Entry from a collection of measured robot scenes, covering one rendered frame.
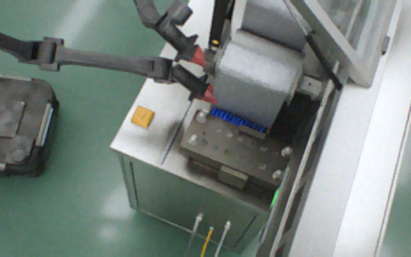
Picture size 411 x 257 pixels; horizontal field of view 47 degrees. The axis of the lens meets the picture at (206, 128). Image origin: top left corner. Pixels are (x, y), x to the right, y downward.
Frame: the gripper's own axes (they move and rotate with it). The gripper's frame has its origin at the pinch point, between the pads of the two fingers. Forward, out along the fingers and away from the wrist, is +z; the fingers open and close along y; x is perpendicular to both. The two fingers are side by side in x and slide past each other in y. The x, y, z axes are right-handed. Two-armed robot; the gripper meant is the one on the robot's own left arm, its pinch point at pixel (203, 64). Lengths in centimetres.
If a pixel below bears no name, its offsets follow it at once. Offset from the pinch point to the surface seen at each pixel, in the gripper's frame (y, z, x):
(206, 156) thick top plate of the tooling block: 23.2, 21.1, -6.1
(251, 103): 3.6, 19.1, 8.3
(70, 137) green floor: 3, 24, -139
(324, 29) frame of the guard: 17, -15, 63
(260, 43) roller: -15.0, 10.1, 11.4
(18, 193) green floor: 44, 16, -145
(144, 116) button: 13.3, 6.0, -32.6
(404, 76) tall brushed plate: -7, 30, 55
